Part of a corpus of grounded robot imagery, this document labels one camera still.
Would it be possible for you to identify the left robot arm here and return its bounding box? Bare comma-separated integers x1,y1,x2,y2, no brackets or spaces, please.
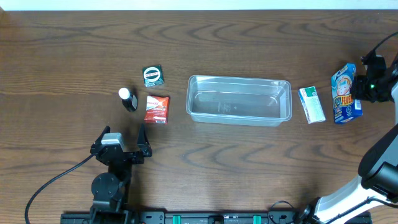
89,124,152,223

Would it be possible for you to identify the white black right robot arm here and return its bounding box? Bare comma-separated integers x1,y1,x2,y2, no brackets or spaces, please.
295,65,397,223

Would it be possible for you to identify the dark bottle white cap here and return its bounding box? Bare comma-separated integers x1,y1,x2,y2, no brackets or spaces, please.
118,88,138,112

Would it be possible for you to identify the clear plastic container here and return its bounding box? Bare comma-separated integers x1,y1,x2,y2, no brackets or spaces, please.
186,75,292,127

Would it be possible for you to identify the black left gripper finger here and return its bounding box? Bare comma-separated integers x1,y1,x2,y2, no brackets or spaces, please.
93,126,110,146
137,124,150,152

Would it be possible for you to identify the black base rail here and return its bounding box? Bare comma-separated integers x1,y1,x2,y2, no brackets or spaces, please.
60,210,373,224

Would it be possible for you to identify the blue Cool Fever box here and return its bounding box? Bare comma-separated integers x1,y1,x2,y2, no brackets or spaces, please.
331,63,363,124

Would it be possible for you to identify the green Zam-Buk box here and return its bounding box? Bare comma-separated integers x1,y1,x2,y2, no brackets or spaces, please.
142,65,164,87

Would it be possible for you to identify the red Panadol ActiFast packet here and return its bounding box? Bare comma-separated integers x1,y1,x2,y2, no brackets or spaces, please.
144,96,170,124

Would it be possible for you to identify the white green medicine box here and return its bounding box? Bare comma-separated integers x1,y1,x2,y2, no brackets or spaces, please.
298,86,326,124

